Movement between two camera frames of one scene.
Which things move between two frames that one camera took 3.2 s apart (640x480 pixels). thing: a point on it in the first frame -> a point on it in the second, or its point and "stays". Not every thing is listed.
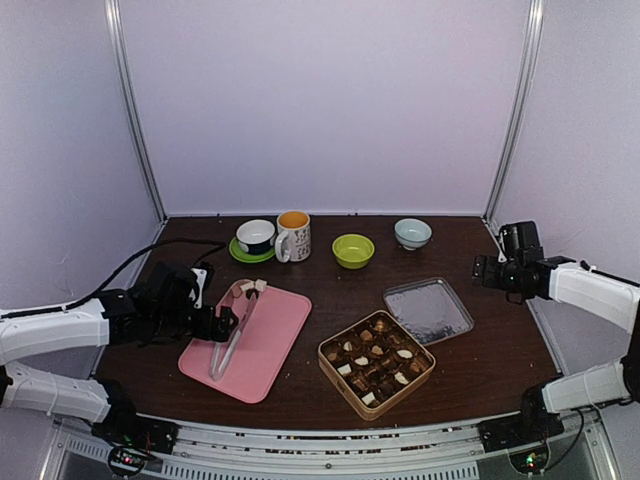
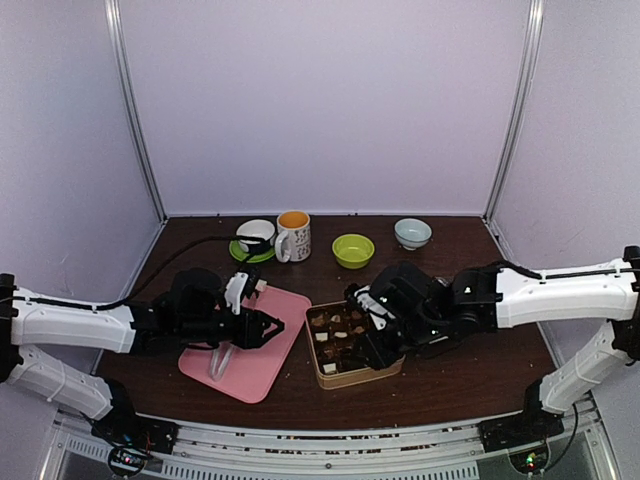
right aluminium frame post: [534, 32] stays
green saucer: [238, 253] stays
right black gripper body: [504, 280] -> [385, 355]
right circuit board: [530, 460] stays
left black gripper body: [204, 330] -> [201, 330]
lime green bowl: [353, 251] stays
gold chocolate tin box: [376, 362] -> [340, 347]
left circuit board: [125, 461] stays
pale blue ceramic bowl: [412, 233] stays
